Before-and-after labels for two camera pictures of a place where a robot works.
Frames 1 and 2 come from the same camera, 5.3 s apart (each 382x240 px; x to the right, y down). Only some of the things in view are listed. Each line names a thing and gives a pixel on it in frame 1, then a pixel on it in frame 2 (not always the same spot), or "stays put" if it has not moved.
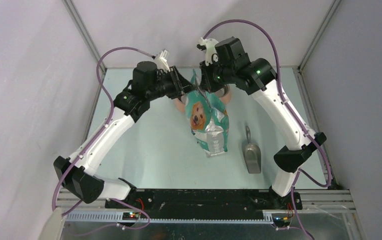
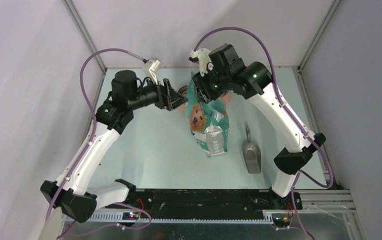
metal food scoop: x=252 y=155 stays put
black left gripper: x=180 y=87 to x=168 y=100
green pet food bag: x=209 y=118 stays put
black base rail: x=209 y=201 stays put
